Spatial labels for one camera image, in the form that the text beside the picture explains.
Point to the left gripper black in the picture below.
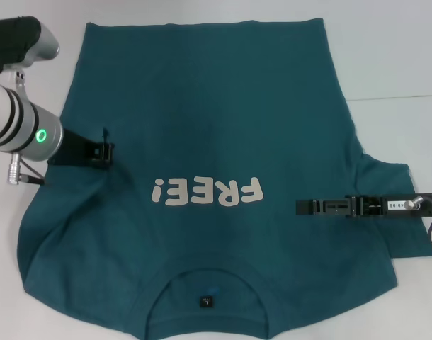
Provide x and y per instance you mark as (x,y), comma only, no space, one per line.
(76,150)

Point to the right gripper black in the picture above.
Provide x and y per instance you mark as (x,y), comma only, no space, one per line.
(393,204)

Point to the teal t-shirt with FREE! print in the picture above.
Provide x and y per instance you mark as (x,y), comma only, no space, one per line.
(219,106)

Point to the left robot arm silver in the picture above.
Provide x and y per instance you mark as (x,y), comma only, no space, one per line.
(21,117)

